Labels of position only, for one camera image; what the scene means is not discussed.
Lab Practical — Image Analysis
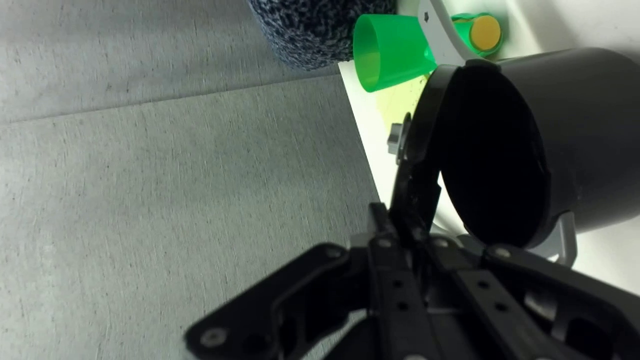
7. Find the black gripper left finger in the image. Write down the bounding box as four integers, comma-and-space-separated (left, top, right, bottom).
181, 112, 427, 360

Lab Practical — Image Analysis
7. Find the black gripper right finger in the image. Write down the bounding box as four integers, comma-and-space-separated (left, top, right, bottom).
404, 158, 640, 360

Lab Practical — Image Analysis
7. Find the small black pot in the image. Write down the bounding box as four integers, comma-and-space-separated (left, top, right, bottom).
411, 0, 640, 269

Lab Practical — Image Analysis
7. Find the dark blue knitted hat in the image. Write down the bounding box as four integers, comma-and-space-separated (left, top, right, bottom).
246, 0, 402, 71

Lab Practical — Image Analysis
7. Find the green plastic cup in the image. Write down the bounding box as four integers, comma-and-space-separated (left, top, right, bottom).
349, 12, 439, 94

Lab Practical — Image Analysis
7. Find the green yellow toy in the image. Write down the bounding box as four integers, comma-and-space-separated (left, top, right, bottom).
449, 10, 506, 59

